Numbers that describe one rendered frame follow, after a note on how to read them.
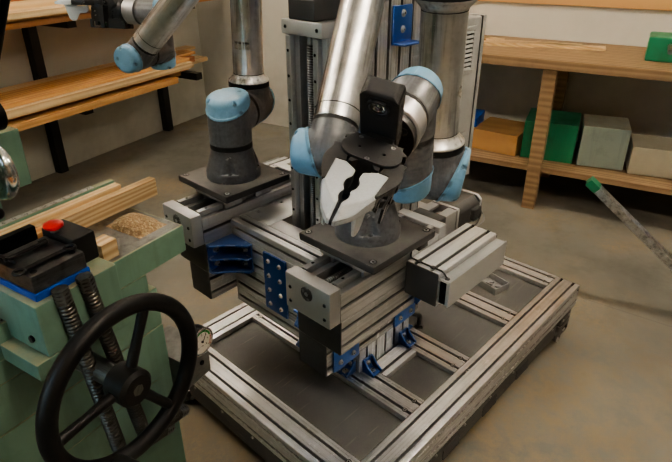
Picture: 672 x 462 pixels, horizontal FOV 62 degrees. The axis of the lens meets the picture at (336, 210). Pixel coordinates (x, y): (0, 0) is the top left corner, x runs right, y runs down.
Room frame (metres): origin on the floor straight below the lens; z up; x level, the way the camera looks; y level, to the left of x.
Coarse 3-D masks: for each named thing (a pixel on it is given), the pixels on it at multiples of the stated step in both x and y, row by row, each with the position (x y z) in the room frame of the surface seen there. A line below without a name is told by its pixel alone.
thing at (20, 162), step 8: (8, 128) 1.07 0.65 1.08; (16, 128) 1.08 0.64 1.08; (0, 136) 1.04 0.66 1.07; (8, 136) 1.06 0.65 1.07; (16, 136) 1.07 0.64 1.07; (0, 144) 1.04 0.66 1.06; (8, 144) 1.05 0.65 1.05; (16, 144) 1.07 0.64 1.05; (8, 152) 1.05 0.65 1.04; (16, 152) 1.06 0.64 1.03; (16, 160) 1.06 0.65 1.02; (24, 160) 1.07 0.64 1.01; (16, 168) 1.05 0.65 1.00; (24, 168) 1.07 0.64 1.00; (24, 176) 1.06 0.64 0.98; (24, 184) 1.06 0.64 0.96
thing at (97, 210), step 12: (144, 180) 1.14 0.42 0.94; (120, 192) 1.07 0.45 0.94; (132, 192) 1.09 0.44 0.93; (144, 192) 1.12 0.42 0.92; (156, 192) 1.15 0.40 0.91; (84, 204) 1.02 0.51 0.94; (96, 204) 1.02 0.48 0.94; (108, 204) 1.04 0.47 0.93; (120, 204) 1.06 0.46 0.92; (132, 204) 1.09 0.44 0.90; (60, 216) 0.96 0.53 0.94; (72, 216) 0.97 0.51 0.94; (84, 216) 0.99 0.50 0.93; (96, 216) 1.01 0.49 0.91; (108, 216) 1.04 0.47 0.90
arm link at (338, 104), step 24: (360, 0) 0.97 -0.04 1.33; (384, 0) 1.01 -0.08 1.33; (336, 24) 0.96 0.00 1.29; (360, 24) 0.94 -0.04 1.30; (336, 48) 0.92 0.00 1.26; (360, 48) 0.92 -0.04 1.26; (336, 72) 0.89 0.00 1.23; (360, 72) 0.90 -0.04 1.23; (336, 96) 0.86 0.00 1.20; (312, 120) 0.87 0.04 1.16; (336, 120) 0.83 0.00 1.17; (312, 144) 0.81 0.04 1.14; (312, 168) 0.80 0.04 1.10
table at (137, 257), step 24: (120, 216) 1.04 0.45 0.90; (120, 240) 0.94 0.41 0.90; (144, 240) 0.94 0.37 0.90; (168, 240) 0.97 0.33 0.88; (120, 264) 0.87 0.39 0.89; (144, 264) 0.91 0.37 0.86; (0, 336) 0.68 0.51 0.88; (0, 360) 0.67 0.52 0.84; (24, 360) 0.64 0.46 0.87; (48, 360) 0.64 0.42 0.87
